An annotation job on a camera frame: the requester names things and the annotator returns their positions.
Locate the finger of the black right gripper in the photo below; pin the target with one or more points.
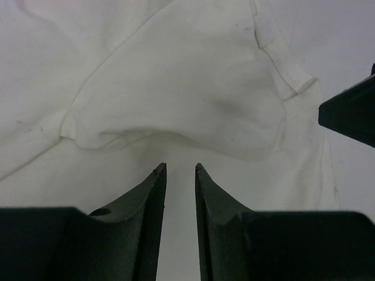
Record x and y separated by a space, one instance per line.
351 113

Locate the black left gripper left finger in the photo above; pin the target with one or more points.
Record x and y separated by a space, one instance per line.
119 241

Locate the white t shirt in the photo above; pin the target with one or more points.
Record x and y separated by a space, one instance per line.
96 93

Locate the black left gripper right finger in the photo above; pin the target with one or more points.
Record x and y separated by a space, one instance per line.
237 243

